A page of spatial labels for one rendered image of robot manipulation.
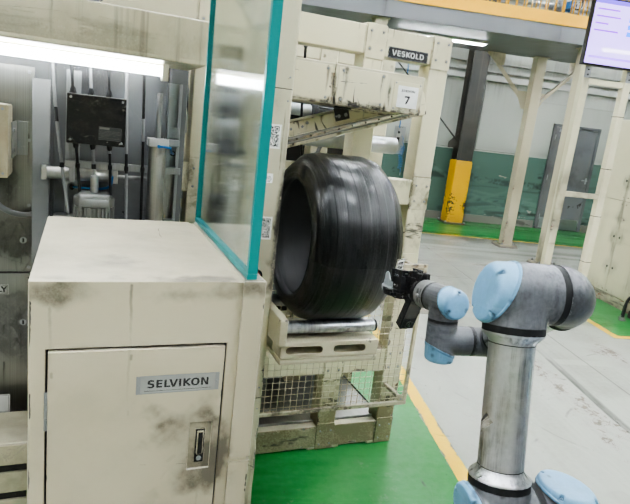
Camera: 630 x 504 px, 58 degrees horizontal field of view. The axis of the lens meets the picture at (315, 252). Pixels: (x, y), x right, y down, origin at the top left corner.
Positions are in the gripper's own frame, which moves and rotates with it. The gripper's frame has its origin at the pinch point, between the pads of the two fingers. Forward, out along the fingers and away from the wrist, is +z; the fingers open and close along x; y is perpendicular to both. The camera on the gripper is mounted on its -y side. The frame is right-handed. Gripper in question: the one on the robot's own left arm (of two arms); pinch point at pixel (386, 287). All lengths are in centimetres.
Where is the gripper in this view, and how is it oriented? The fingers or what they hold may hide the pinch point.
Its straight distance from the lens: 171.0
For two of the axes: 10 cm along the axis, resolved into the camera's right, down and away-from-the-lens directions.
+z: -3.7, -1.3, 9.2
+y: 0.7, -9.9, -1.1
